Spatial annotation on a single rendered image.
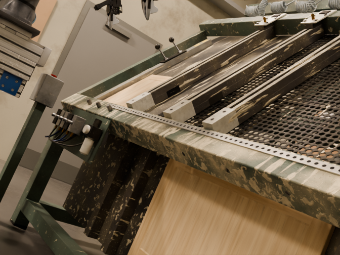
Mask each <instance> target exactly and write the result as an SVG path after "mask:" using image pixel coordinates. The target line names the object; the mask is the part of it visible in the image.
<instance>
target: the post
mask: <svg viewBox="0 0 340 255"><path fill-rule="evenodd" d="M45 108H46V106H45V105H43V104H41V103H38V102H36V101H35V102H34V104H33V106H32V109H31V111H30V113H29V115H28V117H27V119H26V121H25V123H24V125H23V127H22V129H21V132H20V134H19V136H18V138H17V140H16V142H15V144H14V146H13V148H12V150H11V152H10V155H9V157H8V159H7V161H6V163H5V165H4V167H3V169H2V171H1V173H0V202H1V200H2V198H3V196H4V194H5V192H6V190H7V188H8V186H9V183H10V181H11V179H12V177H13V175H14V173H15V171H16V169H17V167H18V164H19V162H20V160H21V158H22V156H23V154H24V152H25V150H26V148H27V146H28V143H29V141H30V139H31V137H32V135H33V133H34V131H35V129H36V127H37V125H38V122H39V120H40V118H41V116H42V114H43V112H44V110H45Z"/></svg>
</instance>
